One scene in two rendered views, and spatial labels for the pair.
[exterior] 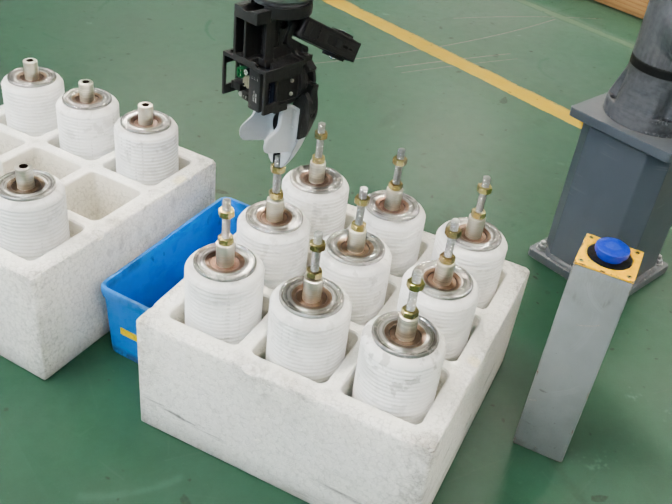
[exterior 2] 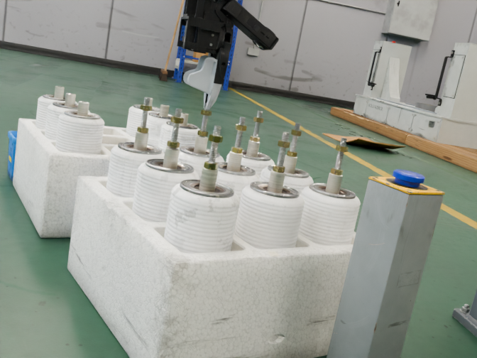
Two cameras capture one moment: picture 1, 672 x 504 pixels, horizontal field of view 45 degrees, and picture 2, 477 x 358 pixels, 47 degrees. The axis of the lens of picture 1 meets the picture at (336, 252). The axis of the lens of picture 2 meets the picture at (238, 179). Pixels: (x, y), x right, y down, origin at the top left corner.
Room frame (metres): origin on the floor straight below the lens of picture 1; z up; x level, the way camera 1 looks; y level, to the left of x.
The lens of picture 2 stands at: (0.09, -0.52, 0.44)
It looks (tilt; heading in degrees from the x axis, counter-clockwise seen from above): 13 degrees down; 33
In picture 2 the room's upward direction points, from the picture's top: 10 degrees clockwise
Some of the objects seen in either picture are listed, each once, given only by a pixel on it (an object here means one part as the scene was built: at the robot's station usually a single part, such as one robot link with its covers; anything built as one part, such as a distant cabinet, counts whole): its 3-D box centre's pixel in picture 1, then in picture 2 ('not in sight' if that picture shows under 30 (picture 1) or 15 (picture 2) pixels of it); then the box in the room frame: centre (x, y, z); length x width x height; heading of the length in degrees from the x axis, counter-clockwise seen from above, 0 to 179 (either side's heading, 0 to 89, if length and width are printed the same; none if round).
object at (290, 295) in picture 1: (311, 297); (170, 166); (0.73, 0.02, 0.25); 0.08 x 0.08 x 0.01
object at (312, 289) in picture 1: (312, 288); (171, 158); (0.73, 0.02, 0.26); 0.02 x 0.02 x 0.03
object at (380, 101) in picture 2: not in sight; (426, 87); (4.94, 0.87, 0.45); 1.61 x 0.57 x 0.74; 45
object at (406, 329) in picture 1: (407, 326); (208, 180); (0.69, -0.09, 0.26); 0.02 x 0.02 x 0.03
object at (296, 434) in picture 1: (341, 342); (216, 259); (0.84, -0.02, 0.09); 0.39 x 0.39 x 0.18; 68
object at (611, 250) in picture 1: (611, 252); (407, 180); (0.80, -0.32, 0.32); 0.04 x 0.04 x 0.02
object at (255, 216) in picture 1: (274, 217); (199, 152); (0.89, 0.09, 0.25); 0.08 x 0.08 x 0.01
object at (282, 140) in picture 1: (280, 140); (204, 82); (0.86, 0.08, 0.38); 0.06 x 0.03 x 0.09; 141
